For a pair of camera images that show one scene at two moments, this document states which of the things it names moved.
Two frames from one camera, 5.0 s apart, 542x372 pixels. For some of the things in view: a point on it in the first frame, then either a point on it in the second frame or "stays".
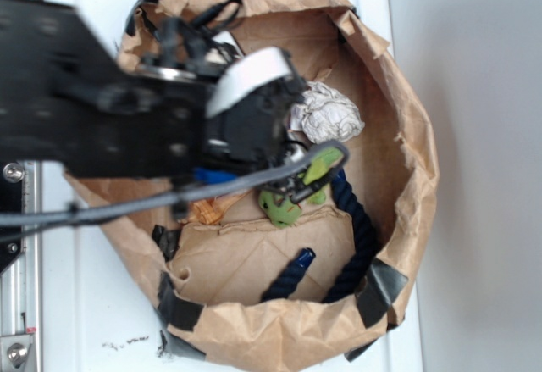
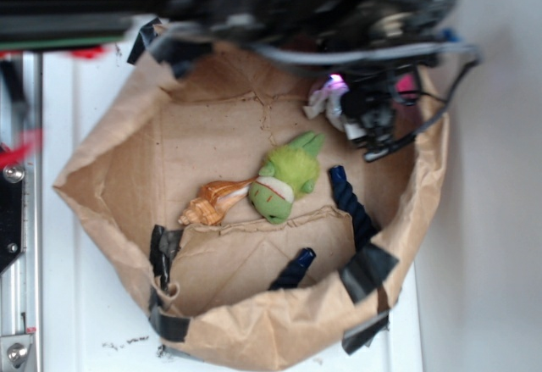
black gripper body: (251, 136) to (368, 104)
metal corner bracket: (14, 351) stays
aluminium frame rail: (21, 285) stays
